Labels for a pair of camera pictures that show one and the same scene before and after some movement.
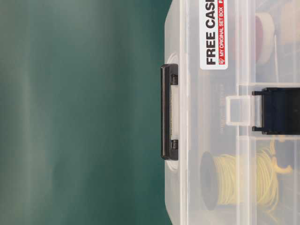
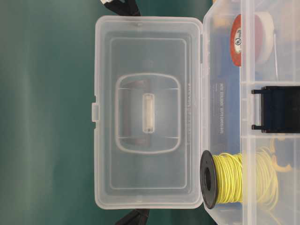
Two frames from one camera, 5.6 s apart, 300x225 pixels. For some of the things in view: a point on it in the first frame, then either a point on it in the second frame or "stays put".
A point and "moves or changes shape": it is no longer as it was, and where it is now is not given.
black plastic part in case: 280,111 stays put
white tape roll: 268,37 stays put
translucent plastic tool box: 230,112 moves or changes shape
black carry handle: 169,76 to 134,112
